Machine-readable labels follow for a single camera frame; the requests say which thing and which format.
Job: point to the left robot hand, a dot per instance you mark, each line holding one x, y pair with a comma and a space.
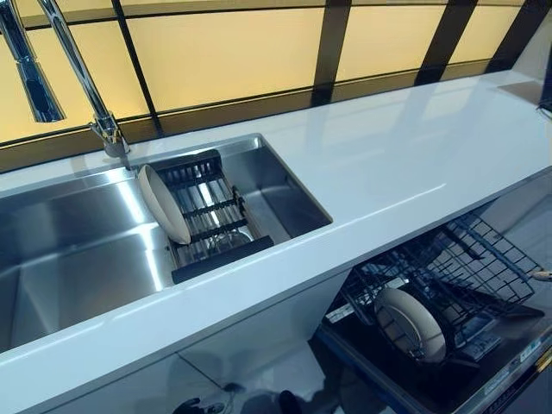
187, 407

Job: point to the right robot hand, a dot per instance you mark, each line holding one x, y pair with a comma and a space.
544, 276

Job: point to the cream round plate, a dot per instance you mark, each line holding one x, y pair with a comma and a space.
166, 207
409, 319

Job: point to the open dishwasher door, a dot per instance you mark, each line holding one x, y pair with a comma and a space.
366, 371

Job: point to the grey detergent dispenser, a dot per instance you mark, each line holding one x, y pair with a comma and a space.
478, 340

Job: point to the glossy grey cabinet front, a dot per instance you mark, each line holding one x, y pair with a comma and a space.
259, 336

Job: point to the black sink drying rack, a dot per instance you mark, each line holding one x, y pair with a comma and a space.
215, 265

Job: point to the stainless steel sink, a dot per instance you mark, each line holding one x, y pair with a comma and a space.
86, 259

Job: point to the chrome gooseneck faucet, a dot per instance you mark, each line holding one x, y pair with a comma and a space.
108, 129

